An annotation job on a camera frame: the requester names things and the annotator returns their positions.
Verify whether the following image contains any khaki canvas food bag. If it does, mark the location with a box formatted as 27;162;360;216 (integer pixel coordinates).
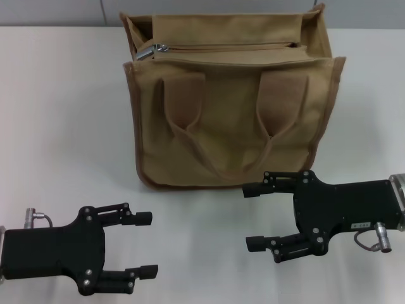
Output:
119;3;346;191

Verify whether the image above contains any silver metal zipper pull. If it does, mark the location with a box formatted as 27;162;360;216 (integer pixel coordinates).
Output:
135;43;170;60

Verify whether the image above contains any left gripper cable with plugs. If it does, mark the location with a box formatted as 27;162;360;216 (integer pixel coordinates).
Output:
24;206;54;229

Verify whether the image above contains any right gripper cable with plug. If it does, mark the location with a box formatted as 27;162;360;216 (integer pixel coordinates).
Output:
353;222;393;254

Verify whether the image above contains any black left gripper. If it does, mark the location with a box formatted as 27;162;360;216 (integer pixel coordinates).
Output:
2;201;159;297

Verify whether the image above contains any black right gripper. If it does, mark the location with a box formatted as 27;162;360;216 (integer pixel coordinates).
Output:
242;169;404;265

